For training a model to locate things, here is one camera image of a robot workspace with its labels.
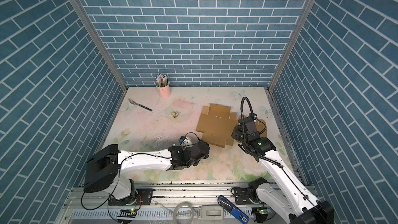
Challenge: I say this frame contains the brown cardboard box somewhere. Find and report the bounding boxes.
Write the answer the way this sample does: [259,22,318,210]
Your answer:
[197,104,273,152]

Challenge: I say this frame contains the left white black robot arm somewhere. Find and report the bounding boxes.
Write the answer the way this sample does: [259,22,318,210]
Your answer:
[83,136,210,206]

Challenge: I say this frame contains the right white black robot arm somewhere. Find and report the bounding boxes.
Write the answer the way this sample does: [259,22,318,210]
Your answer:
[232,123,334,224]

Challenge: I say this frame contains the grey white plastic device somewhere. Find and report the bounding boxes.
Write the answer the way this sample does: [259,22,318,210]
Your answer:
[198,205,224,221]

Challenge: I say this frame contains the pink pen holder bucket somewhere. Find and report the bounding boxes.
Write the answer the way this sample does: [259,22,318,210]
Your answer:
[157,84,171,99]

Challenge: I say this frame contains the blue handheld tool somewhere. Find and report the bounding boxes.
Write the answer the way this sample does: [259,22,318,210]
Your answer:
[217,196,249,224]

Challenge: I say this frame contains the pens in bucket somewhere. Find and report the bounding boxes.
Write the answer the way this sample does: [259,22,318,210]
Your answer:
[155,73,169,88]

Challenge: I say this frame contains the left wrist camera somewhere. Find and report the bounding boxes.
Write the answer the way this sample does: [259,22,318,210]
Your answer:
[179,136,193,147]

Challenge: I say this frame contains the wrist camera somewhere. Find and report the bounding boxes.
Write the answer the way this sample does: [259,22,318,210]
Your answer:
[248,113,257,121]
[179,136,193,147]

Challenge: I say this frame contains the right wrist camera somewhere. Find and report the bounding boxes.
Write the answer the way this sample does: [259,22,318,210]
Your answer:
[248,113,257,121]

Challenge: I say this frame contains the white cable coil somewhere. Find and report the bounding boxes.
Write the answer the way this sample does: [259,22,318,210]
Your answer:
[171,201,197,224]

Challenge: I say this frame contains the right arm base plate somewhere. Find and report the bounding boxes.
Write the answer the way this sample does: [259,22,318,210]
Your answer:
[230,187,266,205]

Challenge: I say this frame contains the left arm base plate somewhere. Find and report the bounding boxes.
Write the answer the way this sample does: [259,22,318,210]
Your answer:
[108,188,154,206]

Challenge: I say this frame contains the metal fork teal handle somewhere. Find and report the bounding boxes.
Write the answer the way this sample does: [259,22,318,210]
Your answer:
[127,98,153,112]

